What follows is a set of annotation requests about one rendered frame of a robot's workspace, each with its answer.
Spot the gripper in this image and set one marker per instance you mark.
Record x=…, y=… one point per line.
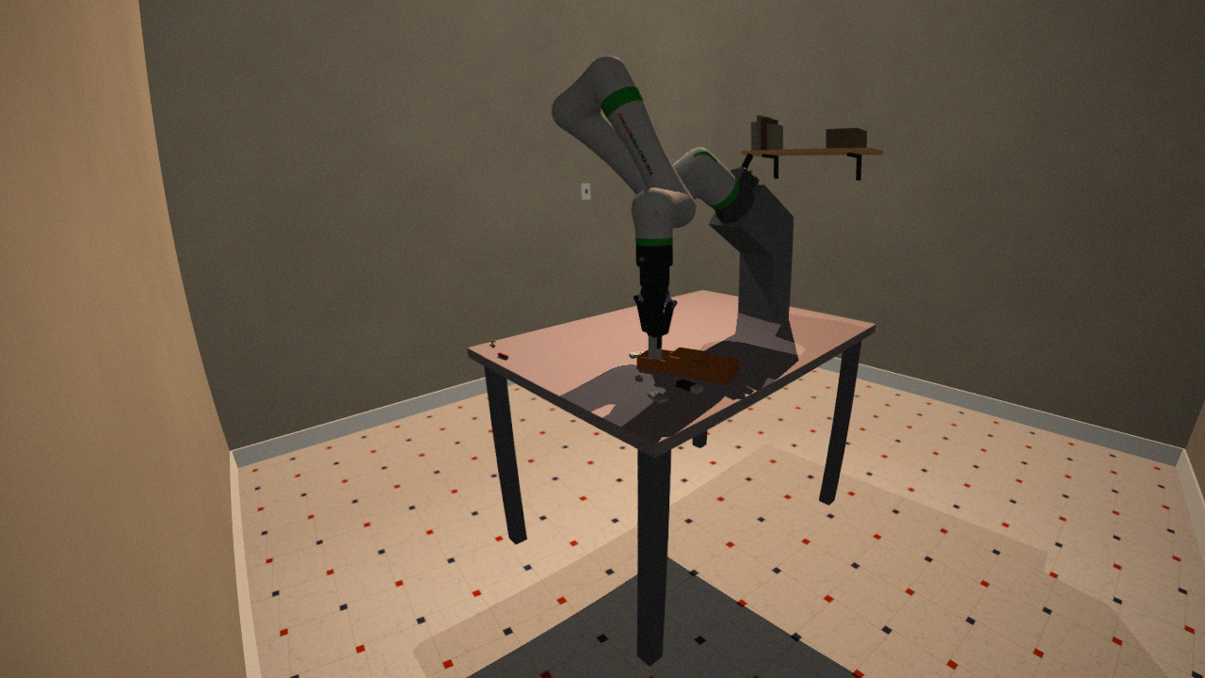
x=654, y=317

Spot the brown rack of bins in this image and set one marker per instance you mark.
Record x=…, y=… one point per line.
x=691, y=363

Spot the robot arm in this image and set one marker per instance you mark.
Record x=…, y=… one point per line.
x=655, y=211

